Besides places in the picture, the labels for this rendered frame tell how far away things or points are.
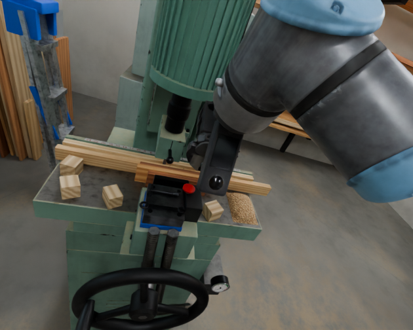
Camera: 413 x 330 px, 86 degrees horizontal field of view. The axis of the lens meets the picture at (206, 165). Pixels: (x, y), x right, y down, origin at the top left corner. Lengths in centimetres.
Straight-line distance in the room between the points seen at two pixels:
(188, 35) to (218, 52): 7
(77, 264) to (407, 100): 82
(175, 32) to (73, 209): 46
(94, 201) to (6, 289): 100
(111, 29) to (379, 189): 293
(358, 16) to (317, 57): 3
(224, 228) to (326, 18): 57
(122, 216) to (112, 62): 260
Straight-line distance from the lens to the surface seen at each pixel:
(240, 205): 70
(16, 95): 197
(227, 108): 28
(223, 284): 83
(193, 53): 48
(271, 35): 22
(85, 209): 62
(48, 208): 65
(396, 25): 365
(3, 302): 154
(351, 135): 22
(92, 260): 81
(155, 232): 49
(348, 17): 21
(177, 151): 61
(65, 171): 68
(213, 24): 47
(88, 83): 326
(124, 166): 71
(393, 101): 22
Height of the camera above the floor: 137
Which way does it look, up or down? 34 degrees down
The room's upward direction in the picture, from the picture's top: 22 degrees clockwise
